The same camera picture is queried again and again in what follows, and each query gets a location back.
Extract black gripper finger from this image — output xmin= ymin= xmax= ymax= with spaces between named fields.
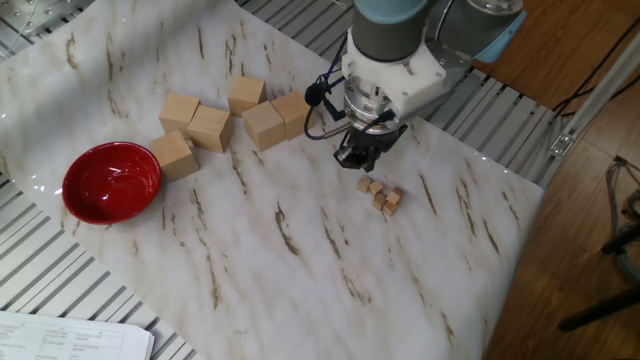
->
xmin=333 ymin=142 xmax=364 ymax=170
xmin=360 ymin=147 xmax=389 ymax=174

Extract glossy marble pattern mat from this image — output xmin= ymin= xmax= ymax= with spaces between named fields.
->
xmin=0 ymin=0 xmax=546 ymax=360

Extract red glossy bowl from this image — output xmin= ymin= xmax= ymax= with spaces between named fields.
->
xmin=61 ymin=141 xmax=163 ymax=226

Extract large wooden cube block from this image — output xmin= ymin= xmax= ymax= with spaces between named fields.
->
xmin=186 ymin=104 xmax=235 ymax=155
xmin=158 ymin=93 xmax=202 ymax=141
xmin=149 ymin=129 xmax=201 ymax=183
xmin=270 ymin=90 xmax=311 ymax=141
xmin=227 ymin=75 xmax=269 ymax=118
xmin=241 ymin=100 xmax=288 ymax=153

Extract grey cable bundle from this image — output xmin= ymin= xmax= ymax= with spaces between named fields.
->
xmin=603 ymin=154 xmax=640 ymax=286

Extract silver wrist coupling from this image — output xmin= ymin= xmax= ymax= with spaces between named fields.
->
xmin=342 ymin=77 xmax=409 ymax=135

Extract white printed paper stack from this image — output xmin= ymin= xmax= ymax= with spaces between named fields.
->
xmin=0 ymin=309 xmax=156 ymax=360

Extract black gripper cable bundle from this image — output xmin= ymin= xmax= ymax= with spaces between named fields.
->
xmin=302 ymin=34 xmax=396 ymax=141

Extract aluminium frame post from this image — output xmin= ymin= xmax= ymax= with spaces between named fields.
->
xmin=537 ymin=29 xmax=640 ymax=190

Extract black stand legs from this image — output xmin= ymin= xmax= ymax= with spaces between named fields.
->
xmin=557 ymin=219 xmax=640 ymax=334

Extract thin black floor cables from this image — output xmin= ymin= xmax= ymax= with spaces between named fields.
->
xmin=551 ymin=14 xmax=640 ymax=119

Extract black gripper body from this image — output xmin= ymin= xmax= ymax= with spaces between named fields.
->
xmin=343 ymin=123 xmax=409 ymax=157

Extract silver perforated mount plate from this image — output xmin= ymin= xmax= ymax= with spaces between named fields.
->
xmin=0 ymin=0 xmax=96 ymax=39

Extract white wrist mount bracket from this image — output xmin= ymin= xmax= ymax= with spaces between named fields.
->
xmin=341 ymin=32 xmax=474 ymax=120

